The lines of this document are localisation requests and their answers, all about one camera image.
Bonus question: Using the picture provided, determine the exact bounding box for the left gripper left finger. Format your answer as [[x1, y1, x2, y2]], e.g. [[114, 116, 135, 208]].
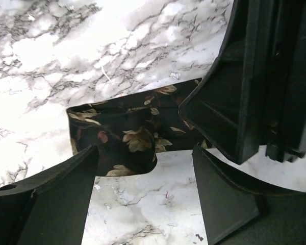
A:
[[0, 146, 99, 245]]

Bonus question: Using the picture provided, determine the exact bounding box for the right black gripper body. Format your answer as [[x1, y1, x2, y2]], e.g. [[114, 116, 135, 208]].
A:
[[254, 1, 306, 162]]

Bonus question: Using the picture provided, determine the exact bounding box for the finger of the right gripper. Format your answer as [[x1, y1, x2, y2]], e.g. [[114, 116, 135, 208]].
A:
[[179, 1, 273, 164]]

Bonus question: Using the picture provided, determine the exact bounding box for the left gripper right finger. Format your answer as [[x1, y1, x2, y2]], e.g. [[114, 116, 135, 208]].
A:
[[192, 145, 306, 245]]

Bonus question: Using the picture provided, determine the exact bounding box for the black floral necktie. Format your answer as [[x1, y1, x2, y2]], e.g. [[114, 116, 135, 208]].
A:
[[66, 79, 212, 177]]

